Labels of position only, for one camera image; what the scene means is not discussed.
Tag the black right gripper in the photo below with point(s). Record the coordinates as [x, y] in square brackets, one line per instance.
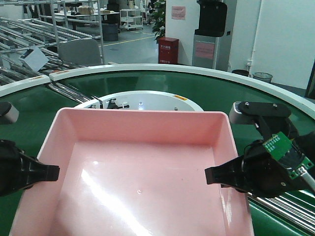
[261, 175]

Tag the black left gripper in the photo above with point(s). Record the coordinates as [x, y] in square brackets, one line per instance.
[18, 171]

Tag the pink plastic bin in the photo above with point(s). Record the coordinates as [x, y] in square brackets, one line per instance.
[134, 173]

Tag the green circuit board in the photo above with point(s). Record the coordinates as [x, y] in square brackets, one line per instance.
[291, 158]

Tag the steel transfer rollers right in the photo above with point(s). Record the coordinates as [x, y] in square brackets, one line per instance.
[297, 208]

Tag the steel transfer rollers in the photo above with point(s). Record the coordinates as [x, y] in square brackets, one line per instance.
[69, 92]
[297, 208]

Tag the steel transfer rollers left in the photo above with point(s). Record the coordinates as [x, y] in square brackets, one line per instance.
[69, 92]

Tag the white outer conveyor rim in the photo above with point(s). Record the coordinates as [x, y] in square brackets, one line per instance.
[212, 90]

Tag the white box on rack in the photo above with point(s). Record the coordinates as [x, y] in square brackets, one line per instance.
[33, 58]

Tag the black and silver water dispenser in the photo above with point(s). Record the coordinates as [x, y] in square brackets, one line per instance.
[211, 27]

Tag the red fire extinguisher cabinet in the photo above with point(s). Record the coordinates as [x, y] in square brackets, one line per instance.
[168, 50]

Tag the metal roller conveyor rack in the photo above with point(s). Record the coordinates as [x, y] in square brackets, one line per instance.
[53, 26]

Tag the green potted plant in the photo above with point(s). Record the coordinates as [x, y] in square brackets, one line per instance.
[159, 15]

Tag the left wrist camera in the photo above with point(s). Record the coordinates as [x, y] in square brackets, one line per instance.
[8, 113]

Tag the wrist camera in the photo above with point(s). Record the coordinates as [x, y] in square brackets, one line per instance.
[245, 112]
[8, 113]

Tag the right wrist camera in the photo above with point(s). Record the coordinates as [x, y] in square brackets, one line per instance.
[245, 112]

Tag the wire mesh waste basket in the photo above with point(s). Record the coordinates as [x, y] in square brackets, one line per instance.
[265, 77]

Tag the pink wall notice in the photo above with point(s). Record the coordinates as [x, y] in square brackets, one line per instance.
[178, 12]

